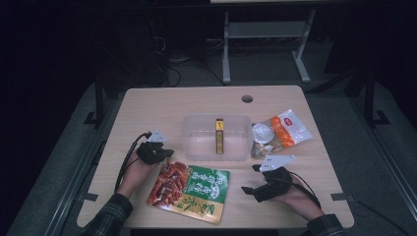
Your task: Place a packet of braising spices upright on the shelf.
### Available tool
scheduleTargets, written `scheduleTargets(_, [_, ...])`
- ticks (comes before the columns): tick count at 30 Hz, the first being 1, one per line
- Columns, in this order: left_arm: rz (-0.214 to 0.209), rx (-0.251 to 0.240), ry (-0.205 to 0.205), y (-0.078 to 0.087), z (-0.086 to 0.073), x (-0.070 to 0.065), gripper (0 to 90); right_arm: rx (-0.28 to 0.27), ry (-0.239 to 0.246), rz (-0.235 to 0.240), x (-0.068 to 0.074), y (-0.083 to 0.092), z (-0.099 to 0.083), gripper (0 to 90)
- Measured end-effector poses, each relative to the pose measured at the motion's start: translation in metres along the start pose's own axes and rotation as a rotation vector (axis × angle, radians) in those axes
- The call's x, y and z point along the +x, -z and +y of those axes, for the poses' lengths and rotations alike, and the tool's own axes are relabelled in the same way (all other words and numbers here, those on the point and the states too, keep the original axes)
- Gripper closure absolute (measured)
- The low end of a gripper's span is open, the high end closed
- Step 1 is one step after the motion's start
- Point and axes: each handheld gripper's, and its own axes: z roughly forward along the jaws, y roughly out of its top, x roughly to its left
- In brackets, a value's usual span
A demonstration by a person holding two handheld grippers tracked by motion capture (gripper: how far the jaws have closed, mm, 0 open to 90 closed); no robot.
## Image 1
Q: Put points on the clear bag with orange label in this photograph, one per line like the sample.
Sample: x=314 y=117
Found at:
x=288 y=131

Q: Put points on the grey metal stand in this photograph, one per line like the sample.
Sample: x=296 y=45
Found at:
x=265 y=29

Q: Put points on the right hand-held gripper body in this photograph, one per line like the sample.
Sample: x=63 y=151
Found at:
x=273 y=187

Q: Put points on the small box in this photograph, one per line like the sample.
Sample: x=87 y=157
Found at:
x=219 y=137

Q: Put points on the clear plastic container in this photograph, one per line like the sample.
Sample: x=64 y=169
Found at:
x=200 y=144

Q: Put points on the black stand post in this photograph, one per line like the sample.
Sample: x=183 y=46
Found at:
x=369 y=95
x=99 y=98

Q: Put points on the grey tape strip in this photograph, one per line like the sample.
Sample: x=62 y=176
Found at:
x=341 y=197
x=88 y=197

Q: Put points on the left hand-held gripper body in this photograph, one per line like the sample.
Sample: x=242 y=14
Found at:
x=150 y=153

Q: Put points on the green snack packet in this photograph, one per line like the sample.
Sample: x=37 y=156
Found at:
x=196 y=193

